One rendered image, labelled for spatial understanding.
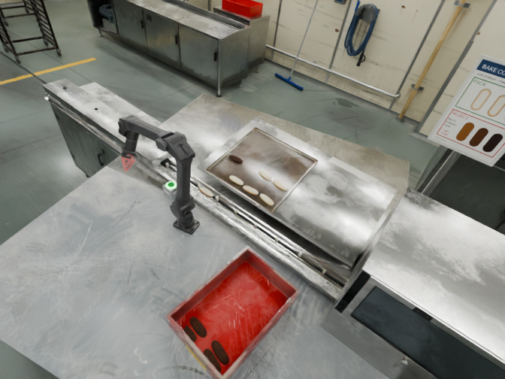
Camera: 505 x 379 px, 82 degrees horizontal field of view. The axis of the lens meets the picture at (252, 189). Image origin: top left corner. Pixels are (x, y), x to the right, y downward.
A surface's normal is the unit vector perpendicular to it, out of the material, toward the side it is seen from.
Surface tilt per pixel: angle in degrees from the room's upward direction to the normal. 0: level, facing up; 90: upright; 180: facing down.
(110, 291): 0
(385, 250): 0
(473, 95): 90
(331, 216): 10
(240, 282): 0
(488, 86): 90
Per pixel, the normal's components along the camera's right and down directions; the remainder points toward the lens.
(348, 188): 0.00, -0.60
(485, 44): -0.61, 0.51
